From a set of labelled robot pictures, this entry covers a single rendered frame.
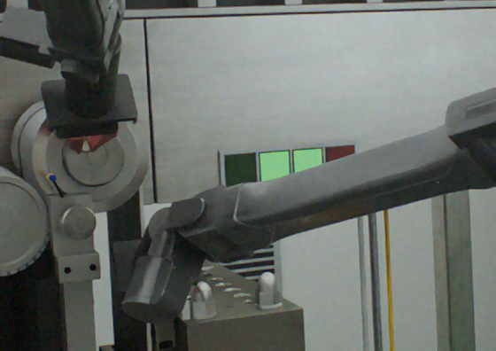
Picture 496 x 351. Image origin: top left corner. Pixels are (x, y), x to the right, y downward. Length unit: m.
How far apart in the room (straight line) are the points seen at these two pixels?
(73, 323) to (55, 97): 0.28
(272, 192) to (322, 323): 3.32
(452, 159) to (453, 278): 1.15
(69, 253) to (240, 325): 0.25
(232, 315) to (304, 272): 2.97
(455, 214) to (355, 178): 1.07
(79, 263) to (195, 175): 0.48
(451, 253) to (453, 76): 0.39
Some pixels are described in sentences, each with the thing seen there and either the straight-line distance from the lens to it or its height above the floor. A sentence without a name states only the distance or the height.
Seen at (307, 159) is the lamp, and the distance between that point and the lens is 1.75.
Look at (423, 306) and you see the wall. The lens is 4.59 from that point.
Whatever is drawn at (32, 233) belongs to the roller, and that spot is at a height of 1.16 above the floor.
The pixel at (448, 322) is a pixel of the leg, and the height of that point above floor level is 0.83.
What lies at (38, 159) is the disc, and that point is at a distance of 1.32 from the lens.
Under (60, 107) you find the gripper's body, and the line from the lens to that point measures 1.20.
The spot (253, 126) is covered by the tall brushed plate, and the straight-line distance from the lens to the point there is 1.73.
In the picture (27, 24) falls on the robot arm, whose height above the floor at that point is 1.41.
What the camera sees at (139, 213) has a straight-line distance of 1.36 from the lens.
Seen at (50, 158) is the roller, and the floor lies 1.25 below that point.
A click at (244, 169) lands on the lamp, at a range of 1.72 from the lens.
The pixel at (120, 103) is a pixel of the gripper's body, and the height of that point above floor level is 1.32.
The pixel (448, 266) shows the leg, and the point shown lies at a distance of 2.09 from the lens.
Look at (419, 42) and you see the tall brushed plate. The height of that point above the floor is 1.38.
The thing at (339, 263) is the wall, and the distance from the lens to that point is 4.38.
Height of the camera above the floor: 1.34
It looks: 3 degrees down
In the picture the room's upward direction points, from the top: 3 degrees counter-clockwise
